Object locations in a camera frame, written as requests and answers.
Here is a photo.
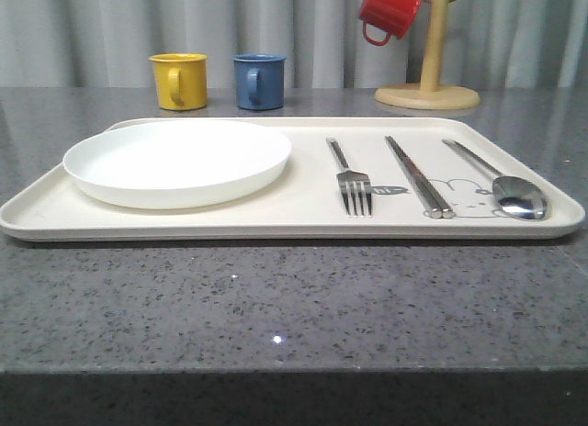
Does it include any silver fork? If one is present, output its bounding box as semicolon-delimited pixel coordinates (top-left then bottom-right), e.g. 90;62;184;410
326;138;373;218

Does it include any white round plate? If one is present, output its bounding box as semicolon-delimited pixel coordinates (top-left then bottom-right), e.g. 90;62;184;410
62;119;292;209

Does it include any silver spoon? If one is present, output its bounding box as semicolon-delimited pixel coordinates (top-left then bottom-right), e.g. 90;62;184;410
442;139;549;220

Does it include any cream rabbit serving tray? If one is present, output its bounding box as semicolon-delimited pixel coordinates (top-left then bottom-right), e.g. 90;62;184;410
1;118;585;241

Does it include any blue mug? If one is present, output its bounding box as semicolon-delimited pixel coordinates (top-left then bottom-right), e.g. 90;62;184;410
233;53;286;110

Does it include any yellow mug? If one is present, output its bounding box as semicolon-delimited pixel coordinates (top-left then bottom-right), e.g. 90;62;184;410
150;53;208;111

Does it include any wooden mug tree stand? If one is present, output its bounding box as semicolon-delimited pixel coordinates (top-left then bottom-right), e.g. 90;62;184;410
374;0;481;110

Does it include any red mug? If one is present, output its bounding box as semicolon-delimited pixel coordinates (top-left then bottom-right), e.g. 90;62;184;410
358;0;423;46

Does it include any grey curtain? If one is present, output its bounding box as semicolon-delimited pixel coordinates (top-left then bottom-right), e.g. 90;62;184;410
1;0;587;90

